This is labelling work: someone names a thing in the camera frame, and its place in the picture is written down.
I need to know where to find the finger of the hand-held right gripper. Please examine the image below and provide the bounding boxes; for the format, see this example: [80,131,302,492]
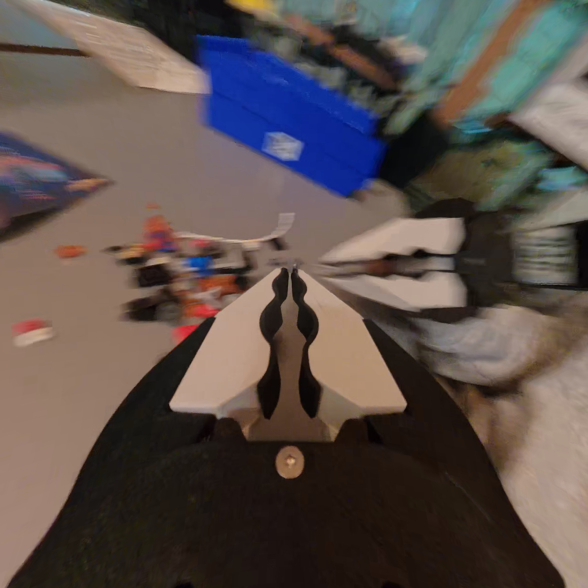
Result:
[322,269,467,314]
[319,217,466,269]

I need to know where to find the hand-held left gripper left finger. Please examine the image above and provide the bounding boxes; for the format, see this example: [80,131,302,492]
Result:
[169,267,290,421]

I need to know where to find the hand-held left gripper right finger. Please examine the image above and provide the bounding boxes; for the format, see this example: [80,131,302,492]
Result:
[291,269,408,437]

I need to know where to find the pile of lego pieces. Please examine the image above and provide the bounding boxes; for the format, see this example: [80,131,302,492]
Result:
[103,204,295,343]

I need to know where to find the person's right forearm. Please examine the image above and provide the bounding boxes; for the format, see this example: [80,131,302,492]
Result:
[413,303,588,391]

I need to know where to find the lego instruction booklet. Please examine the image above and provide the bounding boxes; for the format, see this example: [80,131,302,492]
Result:
[0,132,113,242]

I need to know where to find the blue plastic bin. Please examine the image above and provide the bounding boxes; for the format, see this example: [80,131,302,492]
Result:
[195,34,389,198]

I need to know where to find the red and white round studs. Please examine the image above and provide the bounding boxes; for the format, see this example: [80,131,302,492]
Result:
[14,328,55,347]

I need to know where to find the large printed paper sheet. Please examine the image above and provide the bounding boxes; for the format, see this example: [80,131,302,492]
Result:
[18,0,209,95]

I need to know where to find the white lego chain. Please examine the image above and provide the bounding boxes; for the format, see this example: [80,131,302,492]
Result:
[175,213,296,244]

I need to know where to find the wooden post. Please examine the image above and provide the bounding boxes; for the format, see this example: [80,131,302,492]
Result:
[436,0,552,125]

